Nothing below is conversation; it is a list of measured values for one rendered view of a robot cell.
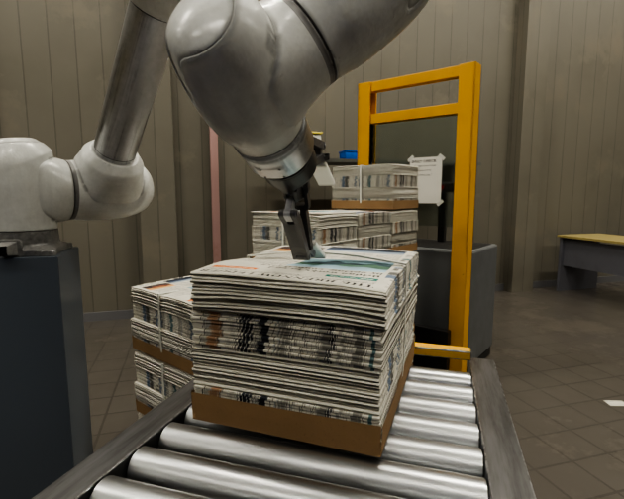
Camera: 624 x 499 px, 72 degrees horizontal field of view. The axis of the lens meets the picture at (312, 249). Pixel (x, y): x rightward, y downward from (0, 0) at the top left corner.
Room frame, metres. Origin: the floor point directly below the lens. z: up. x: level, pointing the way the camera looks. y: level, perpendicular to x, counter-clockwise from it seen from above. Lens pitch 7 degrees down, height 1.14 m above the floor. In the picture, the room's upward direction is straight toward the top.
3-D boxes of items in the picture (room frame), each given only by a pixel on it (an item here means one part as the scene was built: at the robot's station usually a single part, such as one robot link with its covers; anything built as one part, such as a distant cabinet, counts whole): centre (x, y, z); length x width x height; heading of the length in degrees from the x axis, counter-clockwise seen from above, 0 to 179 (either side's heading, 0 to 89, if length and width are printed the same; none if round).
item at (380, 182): (2.33, -0.34, 0.65); 0.39 x 0.30 x 1.29; 51
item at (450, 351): (0.92, -0.13, 0.81); 0.43 x 0.03 x 0.02; 73
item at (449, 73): (2.67, -0.62, 1.82); 0.75 x 0.06 x 0.06; 51
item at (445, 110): (2.67, -0.62, 1.62); 0.75 x 0.06 x 0.06; 51
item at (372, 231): (2.10, -0.15, 0.95); 0.38 x 0.29 x 0.23; 50
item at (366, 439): (0.63, 0.02, 0.83); 0.29 x 0.16 x 0.04; 70
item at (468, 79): (2.46, -0.87, 0.92); 0.09 x 0.09 x 1.85; 51
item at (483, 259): (2.95, -0.85, 0.40); 0.70 x 0.55 x 0.80; 51
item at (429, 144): (2.68, -0.63, 1.27); 0.57 x 0.01 x 0.65; 51
